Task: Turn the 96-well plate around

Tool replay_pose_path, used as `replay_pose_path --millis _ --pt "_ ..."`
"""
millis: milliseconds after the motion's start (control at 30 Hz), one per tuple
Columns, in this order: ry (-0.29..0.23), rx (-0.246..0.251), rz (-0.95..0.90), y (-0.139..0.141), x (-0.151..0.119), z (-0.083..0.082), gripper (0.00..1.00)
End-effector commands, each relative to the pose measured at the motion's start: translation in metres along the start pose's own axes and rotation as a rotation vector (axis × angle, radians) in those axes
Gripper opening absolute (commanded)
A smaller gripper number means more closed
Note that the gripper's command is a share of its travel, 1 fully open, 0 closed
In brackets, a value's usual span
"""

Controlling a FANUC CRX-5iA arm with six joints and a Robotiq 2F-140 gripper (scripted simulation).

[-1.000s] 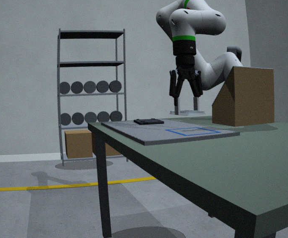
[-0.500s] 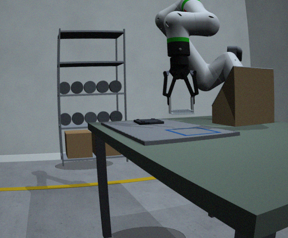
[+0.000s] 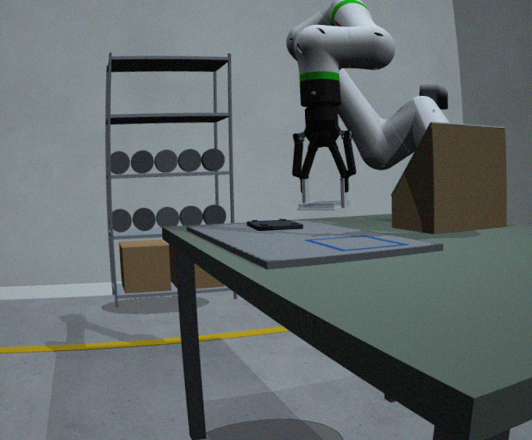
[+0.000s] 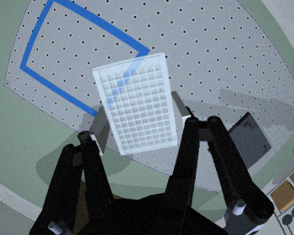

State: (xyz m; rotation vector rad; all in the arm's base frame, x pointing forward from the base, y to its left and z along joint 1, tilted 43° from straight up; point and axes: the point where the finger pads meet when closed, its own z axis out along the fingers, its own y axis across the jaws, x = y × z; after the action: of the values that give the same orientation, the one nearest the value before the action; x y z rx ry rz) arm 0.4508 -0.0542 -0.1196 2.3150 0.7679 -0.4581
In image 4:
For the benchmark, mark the blue tape outline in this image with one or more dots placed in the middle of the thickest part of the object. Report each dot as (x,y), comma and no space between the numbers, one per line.
(91,17)

